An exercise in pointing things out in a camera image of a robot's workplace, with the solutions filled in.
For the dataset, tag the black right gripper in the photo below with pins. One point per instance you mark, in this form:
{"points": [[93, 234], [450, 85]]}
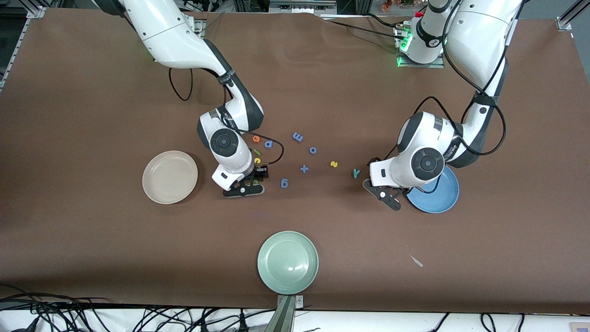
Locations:
{"points": [[258, 174]]}

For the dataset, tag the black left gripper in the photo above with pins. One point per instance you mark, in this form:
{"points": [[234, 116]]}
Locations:
{"points": [[404, 190]]}

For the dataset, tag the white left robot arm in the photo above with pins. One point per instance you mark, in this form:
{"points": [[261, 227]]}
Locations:
{"points": [[479, 37]]}

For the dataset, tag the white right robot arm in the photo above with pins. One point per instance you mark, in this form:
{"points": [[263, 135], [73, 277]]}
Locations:
{"points": [[175, 37]]}

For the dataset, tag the blue foam letter m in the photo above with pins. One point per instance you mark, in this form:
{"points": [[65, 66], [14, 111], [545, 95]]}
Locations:
{"points": [[297, 137]]}

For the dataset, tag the blue plate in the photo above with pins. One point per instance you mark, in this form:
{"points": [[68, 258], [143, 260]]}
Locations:
{"points": [[438, 198]]}

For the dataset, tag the beige plate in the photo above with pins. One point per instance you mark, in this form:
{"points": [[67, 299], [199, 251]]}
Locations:
{"points": [[169, 180]]}

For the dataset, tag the green plate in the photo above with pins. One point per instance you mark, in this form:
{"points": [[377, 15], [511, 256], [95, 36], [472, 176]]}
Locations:
{"points": [[288, 263]]}

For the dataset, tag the white paper scrap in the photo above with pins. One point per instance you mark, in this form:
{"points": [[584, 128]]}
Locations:
{"points": [[417, 261]]}

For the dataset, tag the brown table cover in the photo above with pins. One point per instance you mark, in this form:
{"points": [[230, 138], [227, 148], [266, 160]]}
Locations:
{"points": [[92, 240]]}

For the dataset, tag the beige box corner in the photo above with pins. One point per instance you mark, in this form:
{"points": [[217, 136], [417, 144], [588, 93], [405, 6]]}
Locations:
{"points": [[581, 327]]}

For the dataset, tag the grey metal camera mount post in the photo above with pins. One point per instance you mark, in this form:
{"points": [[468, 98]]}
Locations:
{"points": [[282, 316]]}

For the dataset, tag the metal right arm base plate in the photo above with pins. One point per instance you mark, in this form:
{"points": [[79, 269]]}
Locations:
{"points": [[201, 26]]}

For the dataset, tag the grey metal rail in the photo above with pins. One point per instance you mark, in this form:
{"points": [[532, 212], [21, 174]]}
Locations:
{"points": [[299, 7]]}

